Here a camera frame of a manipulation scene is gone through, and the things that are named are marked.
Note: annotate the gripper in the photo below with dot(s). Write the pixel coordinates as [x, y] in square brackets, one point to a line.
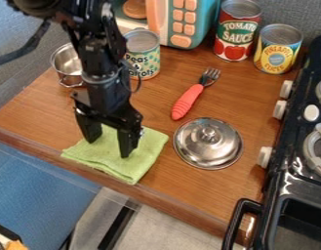
[107, 97]

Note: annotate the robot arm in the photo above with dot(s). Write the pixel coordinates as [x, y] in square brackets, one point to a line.
[95, 39]

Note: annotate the green cloth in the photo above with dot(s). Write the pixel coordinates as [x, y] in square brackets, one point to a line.
[119, 155]

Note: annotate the silver pot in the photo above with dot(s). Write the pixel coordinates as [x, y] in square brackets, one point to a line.
[67, 64]

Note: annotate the green peas and carrots can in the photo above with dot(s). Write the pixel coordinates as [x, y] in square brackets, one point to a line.
[144, 55]

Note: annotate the silver lid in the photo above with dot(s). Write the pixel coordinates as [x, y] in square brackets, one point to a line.
[207, 143]

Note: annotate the toy microwave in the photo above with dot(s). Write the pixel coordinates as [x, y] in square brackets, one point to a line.
[175, 19]

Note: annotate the red tomato sauce can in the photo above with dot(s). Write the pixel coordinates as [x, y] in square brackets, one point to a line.
[235, 30]

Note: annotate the toy stove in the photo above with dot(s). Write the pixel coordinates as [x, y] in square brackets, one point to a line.
[293, 156]

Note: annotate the yellow pineapple can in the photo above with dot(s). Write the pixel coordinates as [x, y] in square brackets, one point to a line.
[277, 49]

